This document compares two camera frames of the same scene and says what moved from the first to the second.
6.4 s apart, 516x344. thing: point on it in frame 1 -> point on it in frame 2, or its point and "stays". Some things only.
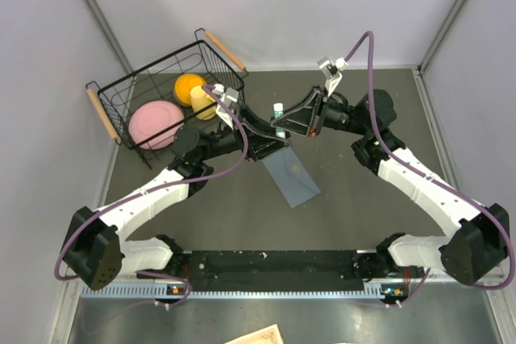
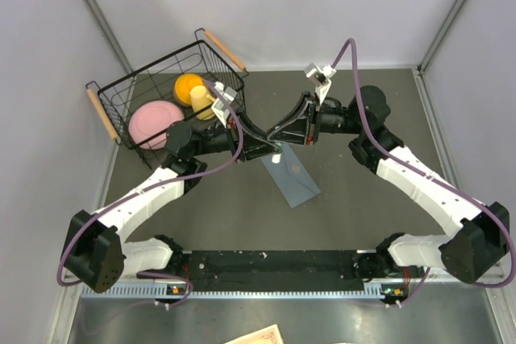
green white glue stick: (278, 112) -> (276, 158)
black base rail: (280, 271) stays
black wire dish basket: (198, 85) stays
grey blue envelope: (295, 183) stays
